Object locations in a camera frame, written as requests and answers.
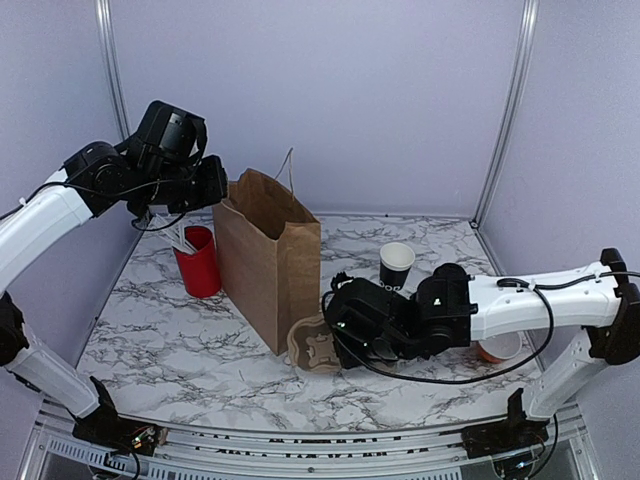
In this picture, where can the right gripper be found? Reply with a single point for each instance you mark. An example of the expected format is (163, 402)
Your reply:
(350, 358)

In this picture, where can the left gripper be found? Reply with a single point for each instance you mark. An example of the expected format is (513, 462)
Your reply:
(215, 187)

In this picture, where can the cardboard cup carrier tray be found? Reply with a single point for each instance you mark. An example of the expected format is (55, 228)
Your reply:
(311, 346)

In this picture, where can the brown paper bag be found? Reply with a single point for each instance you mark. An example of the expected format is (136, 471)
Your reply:
(269, 255)

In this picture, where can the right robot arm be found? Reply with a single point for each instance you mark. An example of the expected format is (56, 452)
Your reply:
(452, 309)

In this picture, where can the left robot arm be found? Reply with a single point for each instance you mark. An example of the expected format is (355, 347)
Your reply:
(87, 185)

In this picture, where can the white wrapped straw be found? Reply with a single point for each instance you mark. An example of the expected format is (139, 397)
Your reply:
(180, 242)
(161, 224)

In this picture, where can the red cylindrical holder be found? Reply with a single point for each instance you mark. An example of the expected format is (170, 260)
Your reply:
(199, 271)

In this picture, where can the orange white bowl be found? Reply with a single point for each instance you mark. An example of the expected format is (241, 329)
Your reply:
(500, 348)

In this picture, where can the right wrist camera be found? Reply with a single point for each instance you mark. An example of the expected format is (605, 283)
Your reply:
(357, 308)

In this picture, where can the left aluminium frame post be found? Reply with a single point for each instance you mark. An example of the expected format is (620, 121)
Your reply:
(112, 71)

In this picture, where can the aluminium frame post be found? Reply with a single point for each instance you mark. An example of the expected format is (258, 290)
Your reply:
(517, 85)
(112, 71)

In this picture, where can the front aluminium rail base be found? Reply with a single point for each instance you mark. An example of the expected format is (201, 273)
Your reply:
(192, 452)

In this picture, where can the right aluminium frame post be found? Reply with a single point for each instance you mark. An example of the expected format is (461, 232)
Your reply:
(517, 85)

